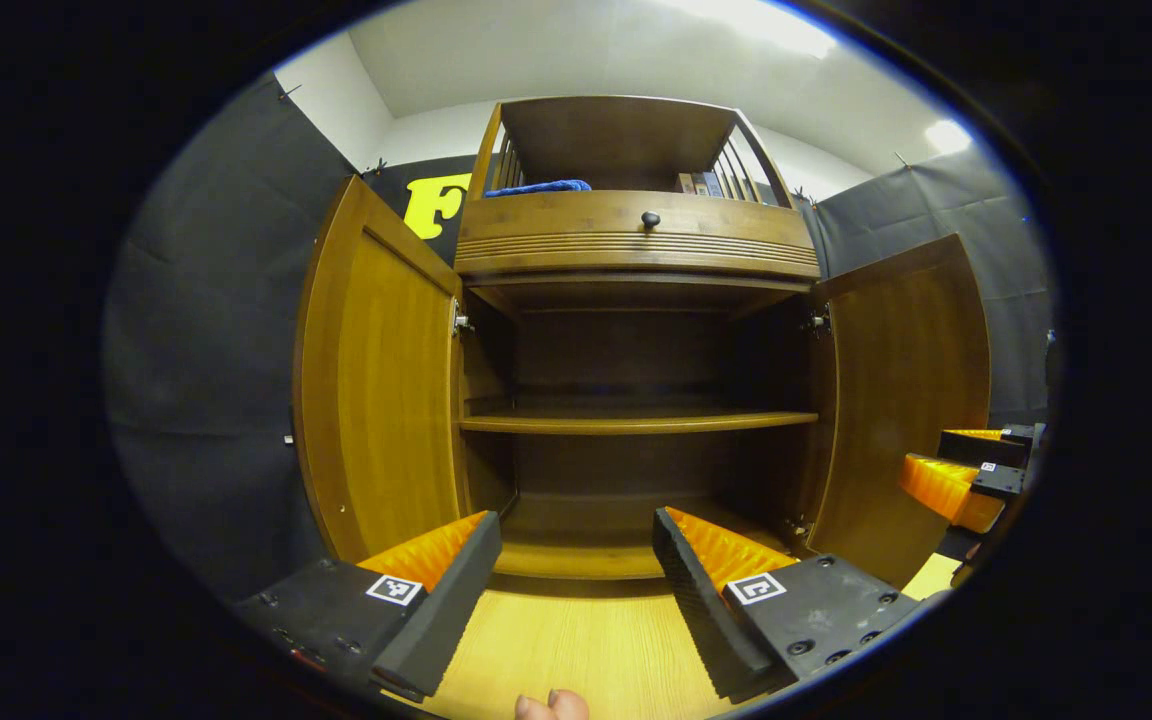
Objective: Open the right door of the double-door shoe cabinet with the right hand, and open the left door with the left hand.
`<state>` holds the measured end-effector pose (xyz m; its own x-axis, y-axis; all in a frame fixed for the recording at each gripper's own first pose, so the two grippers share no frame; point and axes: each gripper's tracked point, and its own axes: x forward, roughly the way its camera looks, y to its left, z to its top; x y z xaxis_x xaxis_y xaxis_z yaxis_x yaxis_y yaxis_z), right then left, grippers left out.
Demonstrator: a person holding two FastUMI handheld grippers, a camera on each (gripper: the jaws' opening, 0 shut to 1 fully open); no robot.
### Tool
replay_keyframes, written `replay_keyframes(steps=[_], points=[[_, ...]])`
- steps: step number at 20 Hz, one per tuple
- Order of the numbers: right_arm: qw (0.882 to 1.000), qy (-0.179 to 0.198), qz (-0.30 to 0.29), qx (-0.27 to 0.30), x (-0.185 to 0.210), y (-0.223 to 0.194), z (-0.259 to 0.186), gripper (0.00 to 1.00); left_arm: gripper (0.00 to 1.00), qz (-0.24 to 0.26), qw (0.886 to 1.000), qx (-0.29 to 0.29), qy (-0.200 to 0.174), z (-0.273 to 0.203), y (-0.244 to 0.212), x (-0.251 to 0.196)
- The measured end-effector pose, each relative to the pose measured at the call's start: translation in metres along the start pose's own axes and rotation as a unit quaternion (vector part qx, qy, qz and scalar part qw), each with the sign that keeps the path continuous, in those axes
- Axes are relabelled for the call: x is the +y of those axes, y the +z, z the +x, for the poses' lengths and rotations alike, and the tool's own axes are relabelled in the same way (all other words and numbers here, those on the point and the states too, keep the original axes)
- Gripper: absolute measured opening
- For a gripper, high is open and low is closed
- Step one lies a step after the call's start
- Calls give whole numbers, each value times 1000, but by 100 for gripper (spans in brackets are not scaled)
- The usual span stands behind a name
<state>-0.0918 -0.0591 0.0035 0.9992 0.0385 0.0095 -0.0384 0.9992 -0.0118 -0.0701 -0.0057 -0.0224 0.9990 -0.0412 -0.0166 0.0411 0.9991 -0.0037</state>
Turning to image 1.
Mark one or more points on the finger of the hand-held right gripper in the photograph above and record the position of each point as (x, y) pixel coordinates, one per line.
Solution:
(981, 447)
(946, 490)

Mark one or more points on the wooden cabinet door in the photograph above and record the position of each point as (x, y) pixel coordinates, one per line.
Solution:
(386, 380)
(906, 380)

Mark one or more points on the wooden inner shelf board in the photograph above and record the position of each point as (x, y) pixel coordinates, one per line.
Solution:
(636, 423)

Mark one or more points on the small ceiling light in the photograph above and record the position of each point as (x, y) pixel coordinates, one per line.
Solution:
(946, 135)

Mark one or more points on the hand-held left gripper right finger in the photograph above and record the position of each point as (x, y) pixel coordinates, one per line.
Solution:
(701, 610)

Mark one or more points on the wooden cabinet drawer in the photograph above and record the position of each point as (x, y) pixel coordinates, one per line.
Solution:
(556, 225)

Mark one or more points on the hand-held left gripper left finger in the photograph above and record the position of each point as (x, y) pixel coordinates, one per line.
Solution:
(451, 600)

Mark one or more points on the wooden double-door shoe cabinet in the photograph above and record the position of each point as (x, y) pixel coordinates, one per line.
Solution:
(616, 140)

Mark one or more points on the small boxes on cabinet shelf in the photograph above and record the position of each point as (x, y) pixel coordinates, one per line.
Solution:
(701, 184)

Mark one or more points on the blue cloth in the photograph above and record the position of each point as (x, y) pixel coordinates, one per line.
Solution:
(546, 187)

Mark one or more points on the black backdrop cloth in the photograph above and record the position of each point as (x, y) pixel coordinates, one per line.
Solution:
(206, 350)

